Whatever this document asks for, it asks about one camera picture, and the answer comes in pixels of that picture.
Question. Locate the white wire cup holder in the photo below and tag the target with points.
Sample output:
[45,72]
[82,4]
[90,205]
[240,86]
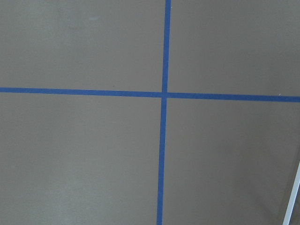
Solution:
[292,199]

